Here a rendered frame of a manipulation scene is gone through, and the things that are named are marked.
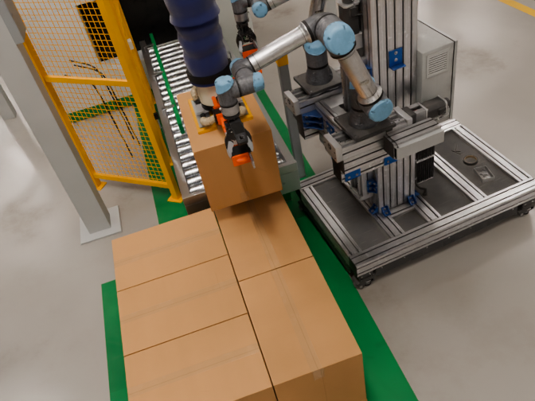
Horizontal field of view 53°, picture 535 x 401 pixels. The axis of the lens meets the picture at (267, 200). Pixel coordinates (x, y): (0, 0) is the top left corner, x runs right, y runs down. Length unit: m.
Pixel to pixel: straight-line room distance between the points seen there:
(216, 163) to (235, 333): 0.83
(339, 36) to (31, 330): 2.61
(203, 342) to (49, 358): 1.28
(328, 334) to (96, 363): 1.50
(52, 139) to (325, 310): 2.05
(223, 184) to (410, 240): 1.13
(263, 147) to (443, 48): 1.01
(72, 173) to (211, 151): 1.38
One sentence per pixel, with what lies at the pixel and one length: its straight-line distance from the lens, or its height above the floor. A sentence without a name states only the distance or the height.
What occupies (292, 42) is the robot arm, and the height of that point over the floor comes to 1.57.
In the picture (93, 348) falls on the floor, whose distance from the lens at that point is 3.47.
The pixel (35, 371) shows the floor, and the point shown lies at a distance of 3.57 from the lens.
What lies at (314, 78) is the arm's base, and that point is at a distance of 3.03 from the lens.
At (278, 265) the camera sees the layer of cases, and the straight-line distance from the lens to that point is 2.73.
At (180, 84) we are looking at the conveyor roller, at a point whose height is 0.53.
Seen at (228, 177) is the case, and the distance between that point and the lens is 2.79.
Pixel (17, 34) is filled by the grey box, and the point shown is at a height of 1.52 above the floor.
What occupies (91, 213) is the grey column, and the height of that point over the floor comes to 0.19.
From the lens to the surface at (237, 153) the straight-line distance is 2.31.
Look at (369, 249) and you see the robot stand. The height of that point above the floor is 0.23.
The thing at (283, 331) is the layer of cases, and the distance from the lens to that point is 2.49.
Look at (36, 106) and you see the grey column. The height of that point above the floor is 1.08.
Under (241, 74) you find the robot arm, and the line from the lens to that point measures 2.23.
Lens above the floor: 2.59
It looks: 42 degrees down
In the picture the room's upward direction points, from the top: 13 degrees counter-clockwise
